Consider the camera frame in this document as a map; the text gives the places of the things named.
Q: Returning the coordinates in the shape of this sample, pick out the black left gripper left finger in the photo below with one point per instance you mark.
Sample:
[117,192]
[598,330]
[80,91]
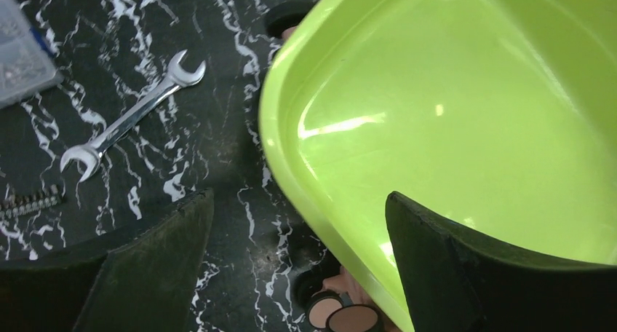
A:
[140,277]

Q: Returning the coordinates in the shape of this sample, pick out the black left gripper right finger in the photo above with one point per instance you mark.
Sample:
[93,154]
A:
[456,278]

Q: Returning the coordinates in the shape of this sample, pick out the lime green plastic basin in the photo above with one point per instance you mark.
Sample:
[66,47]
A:
[497,114]

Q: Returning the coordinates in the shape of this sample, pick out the pink hard shell suitcase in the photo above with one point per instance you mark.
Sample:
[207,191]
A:
[330,296]

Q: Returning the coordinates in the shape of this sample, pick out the silver open end wrench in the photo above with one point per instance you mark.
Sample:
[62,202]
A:
[90,154]

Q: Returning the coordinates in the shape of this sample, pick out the strip of metal screws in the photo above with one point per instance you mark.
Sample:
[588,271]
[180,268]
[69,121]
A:
[16,205]

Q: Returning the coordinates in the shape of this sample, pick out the clear screw assortment box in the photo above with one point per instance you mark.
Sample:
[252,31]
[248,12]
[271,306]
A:
[26,63]

